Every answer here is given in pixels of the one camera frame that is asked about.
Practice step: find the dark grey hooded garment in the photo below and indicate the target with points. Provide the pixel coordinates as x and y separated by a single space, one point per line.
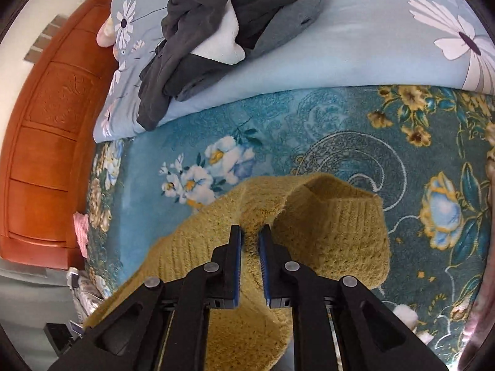
201 46

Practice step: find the orange wooden headboard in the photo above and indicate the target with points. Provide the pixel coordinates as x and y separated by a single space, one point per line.
50 131

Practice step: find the light blue daisy quilt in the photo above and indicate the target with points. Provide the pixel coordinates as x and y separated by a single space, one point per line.
367 38

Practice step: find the teal floral blanket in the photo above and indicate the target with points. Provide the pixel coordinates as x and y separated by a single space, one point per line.
309 131

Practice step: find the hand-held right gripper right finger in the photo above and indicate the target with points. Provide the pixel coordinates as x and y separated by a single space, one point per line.
264 266

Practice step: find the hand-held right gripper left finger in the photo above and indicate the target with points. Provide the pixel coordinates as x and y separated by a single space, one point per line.
238 266

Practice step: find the pink cloth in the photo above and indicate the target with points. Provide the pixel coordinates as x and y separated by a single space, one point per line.
81 230

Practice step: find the pink fabric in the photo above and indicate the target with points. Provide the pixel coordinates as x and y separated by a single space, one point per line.
477 317

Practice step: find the mustard yellow knitted sweater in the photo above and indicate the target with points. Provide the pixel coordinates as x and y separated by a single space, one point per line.
332 232

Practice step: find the white fluffy item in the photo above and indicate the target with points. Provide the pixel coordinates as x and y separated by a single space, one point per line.
408 315

